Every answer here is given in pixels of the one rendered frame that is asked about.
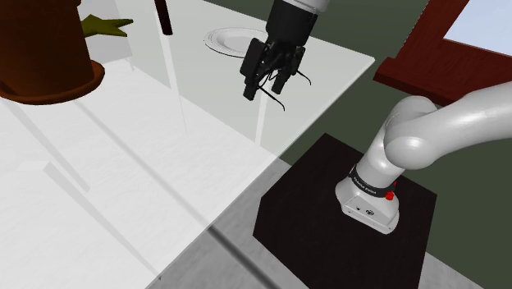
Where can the green plant leaf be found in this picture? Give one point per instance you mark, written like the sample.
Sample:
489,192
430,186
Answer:
102,27

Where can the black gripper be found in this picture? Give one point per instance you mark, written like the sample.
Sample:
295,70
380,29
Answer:
290,24

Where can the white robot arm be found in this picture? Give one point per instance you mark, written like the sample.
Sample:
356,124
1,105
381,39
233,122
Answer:
440,128

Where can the brown plant pot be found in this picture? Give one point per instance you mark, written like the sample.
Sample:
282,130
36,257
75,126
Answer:
40,52

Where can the dark brown stick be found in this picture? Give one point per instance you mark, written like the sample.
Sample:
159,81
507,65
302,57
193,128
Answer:
164,18

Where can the white plate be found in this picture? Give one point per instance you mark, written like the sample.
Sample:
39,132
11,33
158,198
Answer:
232,41

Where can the dark robot stand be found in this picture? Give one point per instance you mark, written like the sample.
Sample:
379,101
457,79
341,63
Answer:
312,224

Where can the red-brown framed window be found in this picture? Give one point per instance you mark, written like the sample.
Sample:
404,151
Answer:
436,68

